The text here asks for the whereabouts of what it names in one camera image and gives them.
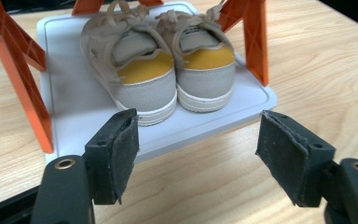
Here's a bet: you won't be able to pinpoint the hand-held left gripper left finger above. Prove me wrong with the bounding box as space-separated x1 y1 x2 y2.
84 107 140 206

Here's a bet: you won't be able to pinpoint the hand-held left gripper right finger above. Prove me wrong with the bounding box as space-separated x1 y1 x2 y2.
255 109 337 208

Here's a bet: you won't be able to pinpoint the white shoe rack orange legs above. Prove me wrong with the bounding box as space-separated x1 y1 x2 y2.
0 0 279 165

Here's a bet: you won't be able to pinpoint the white sneaker with yellow heel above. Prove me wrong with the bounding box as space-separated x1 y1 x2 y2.
155 0 237 114
79 0 179 127

